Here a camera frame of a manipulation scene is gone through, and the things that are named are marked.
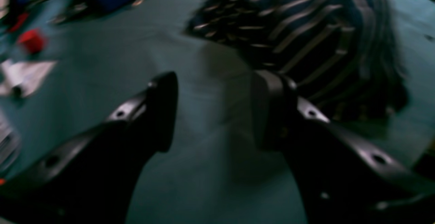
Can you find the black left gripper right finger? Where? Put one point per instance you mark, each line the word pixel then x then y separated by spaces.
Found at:
pixel 342 177

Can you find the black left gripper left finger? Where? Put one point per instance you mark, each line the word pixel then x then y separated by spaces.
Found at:
pixel 91 178

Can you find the navy white striped t-shirt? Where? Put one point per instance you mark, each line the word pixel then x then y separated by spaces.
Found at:
pixel 342 54

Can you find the light blue tablecloth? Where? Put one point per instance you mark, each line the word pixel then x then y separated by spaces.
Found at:
pixel 213 173

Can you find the white paper card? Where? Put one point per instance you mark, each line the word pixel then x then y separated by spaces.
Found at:
pixel 22 79

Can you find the red cube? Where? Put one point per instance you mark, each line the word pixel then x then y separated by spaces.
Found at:
pixel 32 41

